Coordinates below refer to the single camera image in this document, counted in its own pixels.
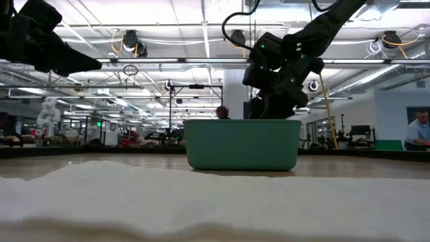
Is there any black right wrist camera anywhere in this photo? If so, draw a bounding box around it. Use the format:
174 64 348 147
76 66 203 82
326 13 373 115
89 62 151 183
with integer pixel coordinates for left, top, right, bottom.
249 32 287 71

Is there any black ceiling cable reel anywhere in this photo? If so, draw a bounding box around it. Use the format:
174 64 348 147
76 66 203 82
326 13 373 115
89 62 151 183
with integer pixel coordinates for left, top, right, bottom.
382 30 403 50
122 29 148 58
229 29 248 48

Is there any white robot figure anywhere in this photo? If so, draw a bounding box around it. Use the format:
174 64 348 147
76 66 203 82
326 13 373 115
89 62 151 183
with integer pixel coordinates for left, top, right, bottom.
36 97 62 137

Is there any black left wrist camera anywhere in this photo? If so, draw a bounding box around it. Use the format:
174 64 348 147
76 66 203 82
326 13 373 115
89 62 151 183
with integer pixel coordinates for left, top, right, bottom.
17 0 63 35

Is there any teal tupperware container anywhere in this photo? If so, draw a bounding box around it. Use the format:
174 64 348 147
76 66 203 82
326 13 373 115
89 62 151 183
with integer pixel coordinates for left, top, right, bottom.
183 118 303 171

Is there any person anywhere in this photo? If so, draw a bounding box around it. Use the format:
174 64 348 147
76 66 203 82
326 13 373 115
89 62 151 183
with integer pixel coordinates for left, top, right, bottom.
403 108 430 152
215 105 232 120

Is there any yellow cable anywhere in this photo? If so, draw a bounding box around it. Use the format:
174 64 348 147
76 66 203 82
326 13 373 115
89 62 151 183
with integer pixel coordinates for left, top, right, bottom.
318 71 340 151

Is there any black background rig frame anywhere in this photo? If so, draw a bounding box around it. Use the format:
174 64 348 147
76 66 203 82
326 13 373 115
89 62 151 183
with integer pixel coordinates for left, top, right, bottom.
168 83 224 136

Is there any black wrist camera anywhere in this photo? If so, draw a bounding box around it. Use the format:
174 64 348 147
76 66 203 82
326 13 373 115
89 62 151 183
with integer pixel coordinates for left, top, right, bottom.
249 32 287 71
17 0 63 35

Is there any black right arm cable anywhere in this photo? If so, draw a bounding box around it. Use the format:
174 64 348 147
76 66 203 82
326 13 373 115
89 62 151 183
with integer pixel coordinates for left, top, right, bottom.
220 0 262 52

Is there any white paper towel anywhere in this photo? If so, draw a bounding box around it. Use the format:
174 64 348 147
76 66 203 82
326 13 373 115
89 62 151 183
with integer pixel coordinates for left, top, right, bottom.
0 160 430 242

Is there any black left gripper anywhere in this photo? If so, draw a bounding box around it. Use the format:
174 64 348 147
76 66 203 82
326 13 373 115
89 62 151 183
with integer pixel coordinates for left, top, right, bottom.
0 13 103 78

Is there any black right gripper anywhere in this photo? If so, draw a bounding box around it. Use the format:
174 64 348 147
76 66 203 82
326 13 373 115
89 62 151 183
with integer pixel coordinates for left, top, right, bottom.
242 54 325 120

